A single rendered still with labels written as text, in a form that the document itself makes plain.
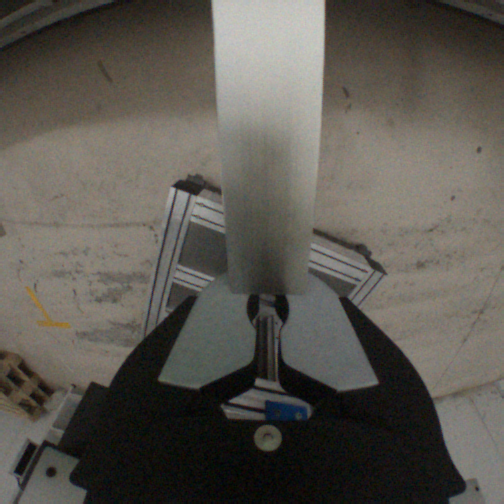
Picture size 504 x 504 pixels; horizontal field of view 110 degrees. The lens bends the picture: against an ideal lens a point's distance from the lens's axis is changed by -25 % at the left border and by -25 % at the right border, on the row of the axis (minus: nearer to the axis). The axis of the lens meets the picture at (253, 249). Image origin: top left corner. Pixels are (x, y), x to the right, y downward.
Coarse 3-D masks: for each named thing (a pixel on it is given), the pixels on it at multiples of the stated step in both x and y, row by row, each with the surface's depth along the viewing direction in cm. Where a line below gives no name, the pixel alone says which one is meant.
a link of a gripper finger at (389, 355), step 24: (360, 312) 8; (360, 336) 7; (384, 336) 7; (384, 360) 6; (408, 360) 6; (384, 384) 6; (408, 384) 6; (360, 408) 5; (384, 408) 5; (408, 408) 5; (432, 408) 5; (408, 432) 4; (432, 432) 4; (432, 456) 4; (456, 480) 3
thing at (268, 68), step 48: (240, 0) 5; (288, 0) 5; (240, 48) 5; (288, 48) 5; (240, 96) 6; (288, 96) 6; (240, 144) 7; (288, 144) 6; (240, 192) 7; (288, 192) 7; (240, 240) 8; (288, 240) 8; (240, 288) 9; (288, 288) 9
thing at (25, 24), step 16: (64, 0) 46; (80, 0) 46; (96, 0) 48; (112, 0) 51; (128, 0) 56; (432, 0) 50; (448, 0) 44; (464, 0) 41; (480, 0) 40; (496, 0) 37; (32, 16) 47; (48, 16) 48; (64, 16) 51; (80, 16) 58; (480, 16) 49; (496, 16) 42; (0, 32) 47; (16, 32) 49; (32, 32) 57; (0, 48) 58
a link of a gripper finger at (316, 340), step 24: (312, 288) 10; (288, 312) 8; (312, 312) 8; (336, 312) 8; (288, 336) 7; (312, 336) 7; (336, 336) 7; (288, 360) 7; (312, 360) 7; (336, 360) 7; (360, 360) 6; (288, 384) 7; (312, 384) 6; (336, 384) 6; (360, 384) 6; (312, 408) 8
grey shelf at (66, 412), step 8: (72, 384) 199; (64, 400) 183; (72, 400) 194; (80, 400) 190; (64, 408) 182; (72, 408) 191; (56, 416) 170; (64, 416) 179; (56, 424) 167; (64, 424) 176; (48, 432) 156; (56, 432) 156; (40, 440) 145; (48, 440) 153; (56, 440) 161; (16, 488) 105; (16, 496) 102
